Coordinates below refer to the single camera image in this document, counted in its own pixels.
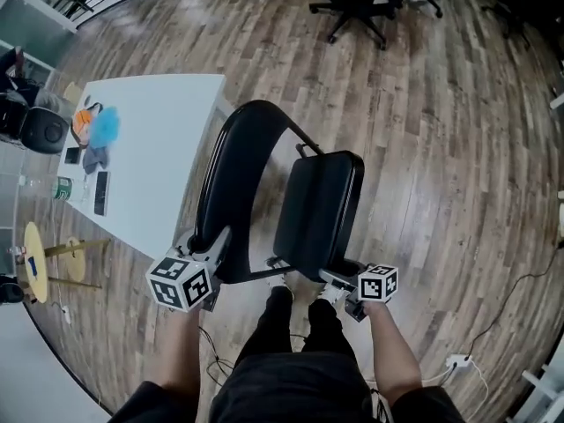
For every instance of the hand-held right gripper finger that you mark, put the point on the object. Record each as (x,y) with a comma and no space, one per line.
(359,268)
(335,276)

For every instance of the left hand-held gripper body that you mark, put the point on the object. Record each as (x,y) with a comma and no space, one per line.
(180,284)

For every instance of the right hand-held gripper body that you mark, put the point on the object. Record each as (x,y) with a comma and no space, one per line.
(376,285)

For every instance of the black folding chair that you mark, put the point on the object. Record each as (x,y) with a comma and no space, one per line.
(317,210)

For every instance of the person's right forearm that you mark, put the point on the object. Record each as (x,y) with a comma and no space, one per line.
(392,351)

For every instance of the person's left forearm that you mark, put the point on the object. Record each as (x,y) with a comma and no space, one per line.
(180,351)

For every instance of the person's right white shoe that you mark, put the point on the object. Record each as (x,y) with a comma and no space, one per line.
(331,295)

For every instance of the person's black trousers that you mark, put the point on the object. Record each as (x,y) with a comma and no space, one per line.
(273,324)

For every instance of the low white table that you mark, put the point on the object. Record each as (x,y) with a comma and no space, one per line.
(163,148)

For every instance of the black smartphone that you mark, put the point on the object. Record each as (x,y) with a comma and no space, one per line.
(101,192)

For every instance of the small white power strip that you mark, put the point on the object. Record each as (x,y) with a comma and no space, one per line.
(66,314)

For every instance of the grey cloth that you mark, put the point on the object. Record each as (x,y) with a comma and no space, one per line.
(94,159)

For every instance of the person's black shirt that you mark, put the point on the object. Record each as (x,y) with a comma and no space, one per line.
(286,390)

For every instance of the green and white can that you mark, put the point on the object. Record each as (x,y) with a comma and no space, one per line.
(66,189)

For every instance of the blue mesh bath sponge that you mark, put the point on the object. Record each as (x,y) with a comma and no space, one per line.
(106,126)

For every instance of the small black square device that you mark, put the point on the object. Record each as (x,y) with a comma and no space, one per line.
(72,155)

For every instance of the yellow wooden stool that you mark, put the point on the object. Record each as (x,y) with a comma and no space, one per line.
(37,262)

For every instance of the orange and black object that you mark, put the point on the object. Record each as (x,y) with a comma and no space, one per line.
(83,121)

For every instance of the clear plastic bottle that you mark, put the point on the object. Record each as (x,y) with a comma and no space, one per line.
(37,184)

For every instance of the black round speaker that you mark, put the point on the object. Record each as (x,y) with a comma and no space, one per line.
(46,130)

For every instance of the white table leg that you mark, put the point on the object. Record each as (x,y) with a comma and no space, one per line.
(558,100)

